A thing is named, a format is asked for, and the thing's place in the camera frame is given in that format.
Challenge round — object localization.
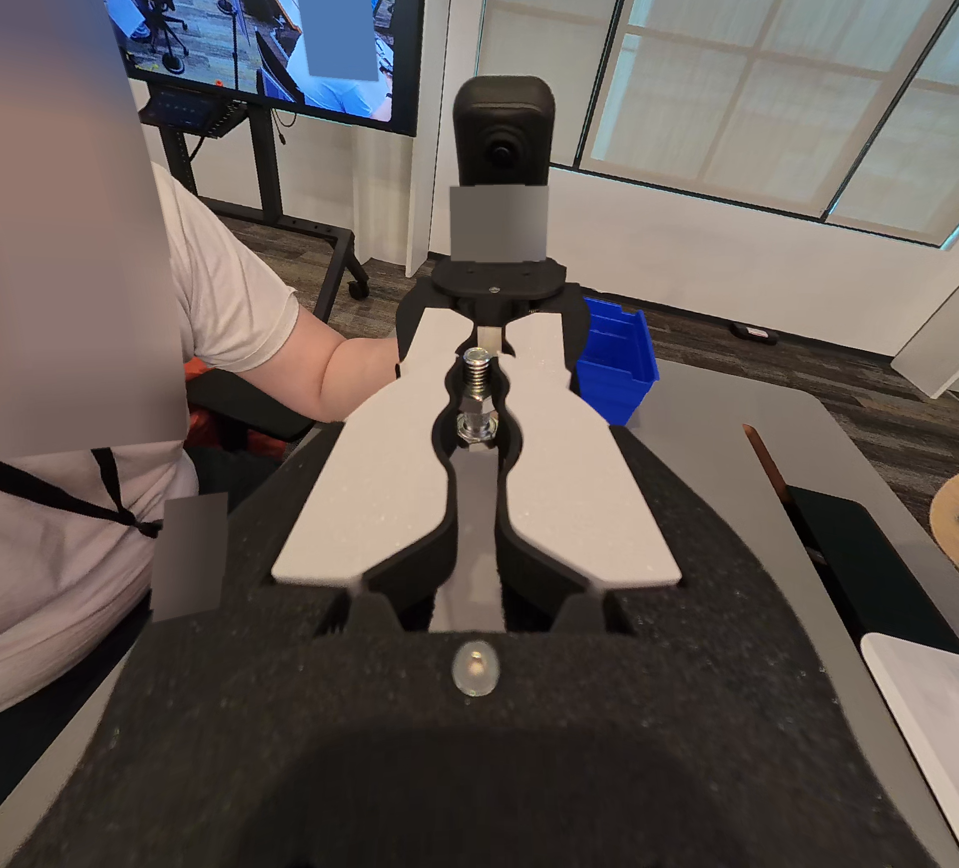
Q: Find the black rolling stand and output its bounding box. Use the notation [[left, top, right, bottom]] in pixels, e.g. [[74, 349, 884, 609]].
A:
[[137, 85, 372, 324]]

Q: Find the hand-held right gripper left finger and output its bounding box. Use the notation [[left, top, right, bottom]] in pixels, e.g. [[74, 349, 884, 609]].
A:
[[271, 356, 457, 592]]

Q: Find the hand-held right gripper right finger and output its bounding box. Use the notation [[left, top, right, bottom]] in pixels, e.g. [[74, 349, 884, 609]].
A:
[[498, 359, 684, 595]]

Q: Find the steel hex bolt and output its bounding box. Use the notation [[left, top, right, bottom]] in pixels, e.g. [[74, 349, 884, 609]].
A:
[[456, 348, 501, 443]]

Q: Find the black chair armrest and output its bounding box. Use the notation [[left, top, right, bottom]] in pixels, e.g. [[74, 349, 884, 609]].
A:
[[185, 368, 317, 444]]

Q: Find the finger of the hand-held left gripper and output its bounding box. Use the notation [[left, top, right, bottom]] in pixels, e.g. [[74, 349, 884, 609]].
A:
[[396, 307, 480, 370], [499, 314, 575, 395]]

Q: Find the orange cloth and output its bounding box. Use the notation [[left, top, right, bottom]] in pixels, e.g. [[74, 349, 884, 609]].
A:
[[185, 357, 287, 462]]

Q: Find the black chest strap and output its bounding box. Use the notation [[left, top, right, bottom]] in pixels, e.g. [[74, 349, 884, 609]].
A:
[[0, 446, 163, 541]]

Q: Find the white stand base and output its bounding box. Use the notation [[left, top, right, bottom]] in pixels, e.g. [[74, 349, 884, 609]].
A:
[[859, 631, 959, 822]]

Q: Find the person's left forearm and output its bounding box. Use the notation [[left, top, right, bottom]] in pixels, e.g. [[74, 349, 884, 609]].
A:
[[322, 336, 400, 425]]

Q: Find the blue plastic bin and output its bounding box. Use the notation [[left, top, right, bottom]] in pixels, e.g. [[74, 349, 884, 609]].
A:
[[574, 296, 662, 429]]

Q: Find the white framed glass window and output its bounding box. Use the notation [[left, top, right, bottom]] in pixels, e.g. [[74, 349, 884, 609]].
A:
[[478, 0, 959, 250]]

